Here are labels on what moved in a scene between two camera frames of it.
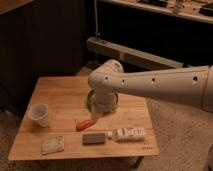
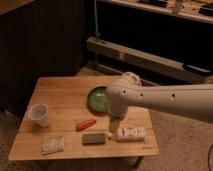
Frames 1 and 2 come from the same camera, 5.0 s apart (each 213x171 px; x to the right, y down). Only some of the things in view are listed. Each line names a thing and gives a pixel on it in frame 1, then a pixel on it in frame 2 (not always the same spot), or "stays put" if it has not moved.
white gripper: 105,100 -> 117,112
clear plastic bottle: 127,134 stays put
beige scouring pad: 52,145 stays put
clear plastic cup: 39,113 stays put
